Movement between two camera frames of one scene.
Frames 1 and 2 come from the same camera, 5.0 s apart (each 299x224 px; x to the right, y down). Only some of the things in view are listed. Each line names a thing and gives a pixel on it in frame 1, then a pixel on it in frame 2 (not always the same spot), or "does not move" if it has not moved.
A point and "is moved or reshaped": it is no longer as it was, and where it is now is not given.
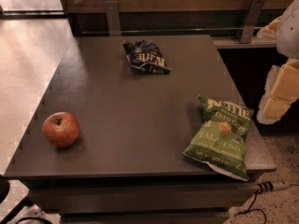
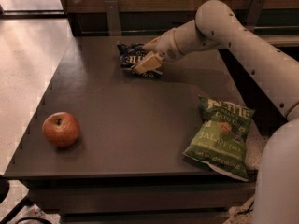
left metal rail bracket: x=113 y=16 does not move
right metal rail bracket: x=255 y=7 does not move
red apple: x=61 y=129 does not move
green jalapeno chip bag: x=220 y=141 does not move
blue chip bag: x=146 y=57 is moved or reshaped
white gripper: x=289 y=32 → x=164 y=47
